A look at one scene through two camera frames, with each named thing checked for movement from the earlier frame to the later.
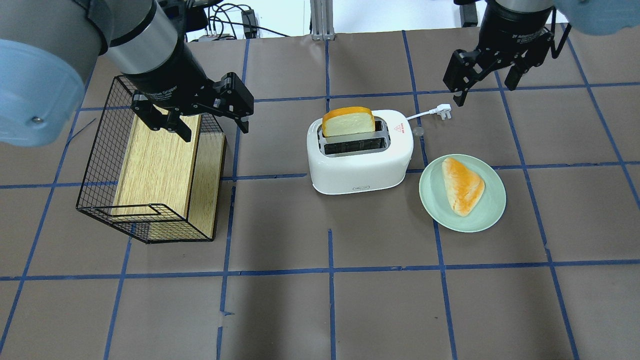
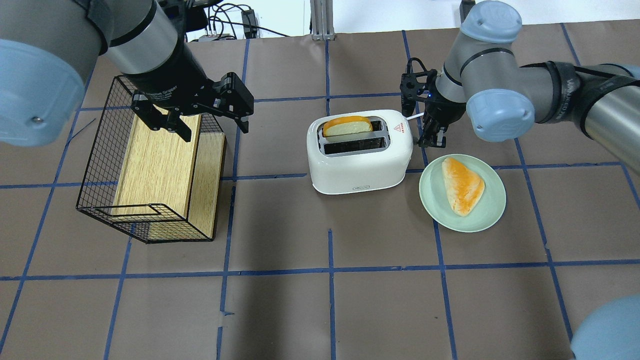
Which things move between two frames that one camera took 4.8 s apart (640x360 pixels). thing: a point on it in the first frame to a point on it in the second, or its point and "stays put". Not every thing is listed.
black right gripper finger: x=459 y=100 to x=428 y=138
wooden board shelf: x=160 y=174 stays put
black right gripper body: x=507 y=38 to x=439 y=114
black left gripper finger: x=243 y=126 stays put
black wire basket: x=153 y=185 stays put
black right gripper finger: x=513 y=76 to x=441 y=140
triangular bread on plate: x=464 y=188 stays put
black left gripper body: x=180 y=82 stays put
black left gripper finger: x=174 y=122 stays put
